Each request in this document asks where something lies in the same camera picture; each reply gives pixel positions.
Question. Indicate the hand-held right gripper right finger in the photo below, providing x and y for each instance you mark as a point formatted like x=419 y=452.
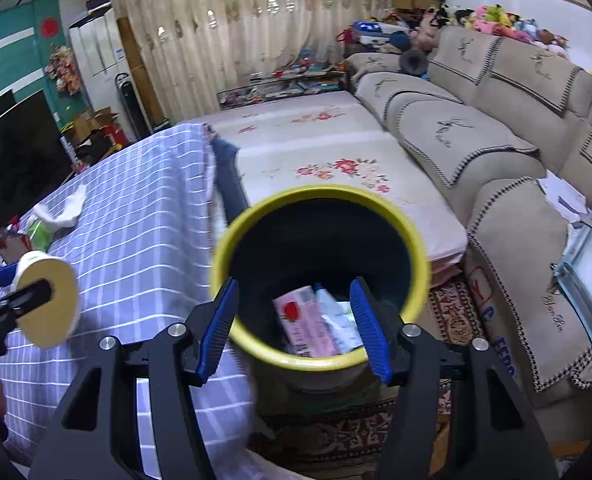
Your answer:
x=370 y=332

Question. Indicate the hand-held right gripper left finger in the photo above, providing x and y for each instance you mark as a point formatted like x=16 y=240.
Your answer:
x=221 y=325

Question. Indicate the red white snack bag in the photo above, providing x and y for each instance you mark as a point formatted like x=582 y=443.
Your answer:
x=6 y=242

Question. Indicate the white paper cup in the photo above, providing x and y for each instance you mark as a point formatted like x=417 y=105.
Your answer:
x=51 y=320

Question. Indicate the green label drink bottle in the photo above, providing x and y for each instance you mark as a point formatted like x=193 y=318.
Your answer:
x=41 y=235

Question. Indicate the pink drink carton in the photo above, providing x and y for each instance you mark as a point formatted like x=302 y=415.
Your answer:
x=301 y=322

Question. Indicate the yellow-rimmed black bin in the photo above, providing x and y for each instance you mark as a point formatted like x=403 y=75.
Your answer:
x=316 y=240

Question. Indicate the red patterned rug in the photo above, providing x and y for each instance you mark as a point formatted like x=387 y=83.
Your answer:
x=455 y=305

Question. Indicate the large curved black television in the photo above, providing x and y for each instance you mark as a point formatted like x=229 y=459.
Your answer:
x=16 y=160

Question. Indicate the blue checked tablecloth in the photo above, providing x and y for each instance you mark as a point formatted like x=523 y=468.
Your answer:
x=141 y=220

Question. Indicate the grey blue cloth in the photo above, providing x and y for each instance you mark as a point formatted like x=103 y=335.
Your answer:
x=228 y=175

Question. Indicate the open cardboard box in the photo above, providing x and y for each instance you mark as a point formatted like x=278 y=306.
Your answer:
x=93 y=122

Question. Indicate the beige sofa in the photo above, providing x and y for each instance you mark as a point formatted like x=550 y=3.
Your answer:
x=475 y=160

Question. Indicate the cream floral mat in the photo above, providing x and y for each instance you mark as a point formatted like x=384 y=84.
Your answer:
x=326 y=135

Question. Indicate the black tower fan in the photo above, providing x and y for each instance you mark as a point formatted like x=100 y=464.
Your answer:
x=131 y=102

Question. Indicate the clear plastic folder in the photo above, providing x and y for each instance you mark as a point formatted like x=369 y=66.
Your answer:
x=583 y=285

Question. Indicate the white papers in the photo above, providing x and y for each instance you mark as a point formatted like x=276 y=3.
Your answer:
x=560 y=195

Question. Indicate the white standing air conditioner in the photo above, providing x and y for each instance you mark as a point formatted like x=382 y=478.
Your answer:
x=101 y=55

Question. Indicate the cluttered glass coffee table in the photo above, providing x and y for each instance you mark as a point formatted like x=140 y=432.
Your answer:
x=281 y=87

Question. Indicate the red round paper cutting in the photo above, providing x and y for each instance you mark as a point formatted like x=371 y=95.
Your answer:
x=50 y=26

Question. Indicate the brown wooden board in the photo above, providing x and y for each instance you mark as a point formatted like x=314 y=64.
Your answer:
x=132 y=50

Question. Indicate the black neck pillow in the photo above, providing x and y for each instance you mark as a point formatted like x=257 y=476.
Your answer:
x=413 y=62

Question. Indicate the beige embroidered curtain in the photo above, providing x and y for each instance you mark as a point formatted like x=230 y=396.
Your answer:
x=256 y=45

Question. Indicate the dark flat box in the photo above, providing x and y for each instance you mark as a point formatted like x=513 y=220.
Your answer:
x=98 y=2

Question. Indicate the blue star-patterned bag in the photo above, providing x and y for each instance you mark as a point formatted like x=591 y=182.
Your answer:
x=370 y=30

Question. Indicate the pile of plush toys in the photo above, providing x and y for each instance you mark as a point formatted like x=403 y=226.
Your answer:
x=495 y=17

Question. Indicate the pink flower wall decoration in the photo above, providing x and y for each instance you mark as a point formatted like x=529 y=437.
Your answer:
x=63 y=70

